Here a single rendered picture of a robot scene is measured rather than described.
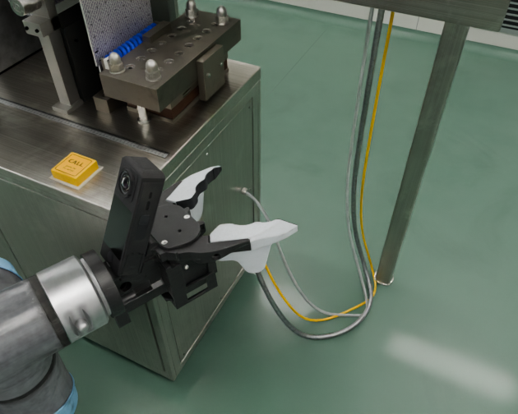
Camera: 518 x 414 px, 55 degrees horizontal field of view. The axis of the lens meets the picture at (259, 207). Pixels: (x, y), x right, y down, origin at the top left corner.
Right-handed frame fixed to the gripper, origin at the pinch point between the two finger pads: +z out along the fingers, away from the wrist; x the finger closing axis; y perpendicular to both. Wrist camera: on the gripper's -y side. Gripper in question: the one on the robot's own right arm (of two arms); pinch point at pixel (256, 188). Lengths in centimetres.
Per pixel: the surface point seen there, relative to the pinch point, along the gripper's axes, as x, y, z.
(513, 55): -125, 105, 289
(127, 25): -84, 6, 20
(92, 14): -78, -1, 11
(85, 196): -53, 27, -9
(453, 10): -27, 3, 71
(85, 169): -58, 24, -6
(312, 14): -250, 88, 224
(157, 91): -60, 13, 15
